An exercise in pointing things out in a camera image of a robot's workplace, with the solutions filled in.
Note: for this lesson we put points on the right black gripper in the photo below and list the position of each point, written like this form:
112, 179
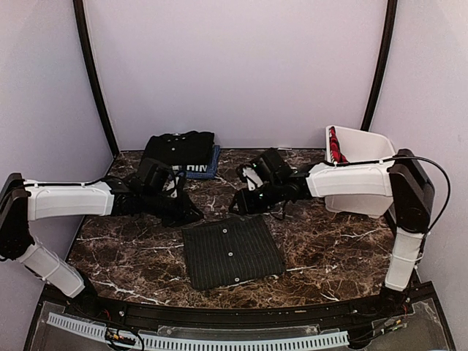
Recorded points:
246, 205

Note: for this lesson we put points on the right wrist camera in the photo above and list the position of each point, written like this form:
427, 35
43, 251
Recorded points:
270, 166

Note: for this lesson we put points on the right black frame post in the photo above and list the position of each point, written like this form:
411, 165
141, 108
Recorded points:
382, 59

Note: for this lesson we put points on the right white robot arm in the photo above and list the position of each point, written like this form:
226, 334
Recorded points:
413, 198

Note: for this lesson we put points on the white plastic bin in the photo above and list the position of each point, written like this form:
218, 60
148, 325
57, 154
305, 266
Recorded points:
363, 187

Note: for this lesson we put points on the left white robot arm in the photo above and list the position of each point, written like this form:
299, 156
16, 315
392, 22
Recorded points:
26, 203

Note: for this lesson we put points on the left black frame post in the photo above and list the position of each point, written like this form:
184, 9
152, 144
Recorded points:
91, 70

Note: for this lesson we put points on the white slotted cable duct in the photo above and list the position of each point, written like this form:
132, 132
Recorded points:
172, 338

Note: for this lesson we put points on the red black shirt in bin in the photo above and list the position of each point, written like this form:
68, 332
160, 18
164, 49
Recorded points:
334, 146

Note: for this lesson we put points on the black white lettered shirt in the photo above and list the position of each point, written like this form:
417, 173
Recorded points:
210, 168

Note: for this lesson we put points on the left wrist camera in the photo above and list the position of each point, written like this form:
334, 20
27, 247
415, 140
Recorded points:
152, 176

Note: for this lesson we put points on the black button shirt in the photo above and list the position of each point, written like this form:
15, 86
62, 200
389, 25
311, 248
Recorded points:
190, 148

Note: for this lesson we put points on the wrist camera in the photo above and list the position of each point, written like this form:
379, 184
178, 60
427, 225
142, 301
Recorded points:
152, 176
270, 166

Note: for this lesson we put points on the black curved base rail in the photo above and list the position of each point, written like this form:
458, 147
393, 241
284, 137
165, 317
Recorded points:
356, 313

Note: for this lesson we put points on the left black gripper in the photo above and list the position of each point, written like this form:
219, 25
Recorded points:
183, 216

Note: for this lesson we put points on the black frame post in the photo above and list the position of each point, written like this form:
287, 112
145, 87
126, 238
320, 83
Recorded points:
91, 70
382, 59

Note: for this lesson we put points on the blue checkered shirt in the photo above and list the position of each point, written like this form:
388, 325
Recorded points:
205, 176

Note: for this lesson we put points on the black pinstriped long sleeve shirt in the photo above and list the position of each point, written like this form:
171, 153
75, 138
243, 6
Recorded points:
229, 252

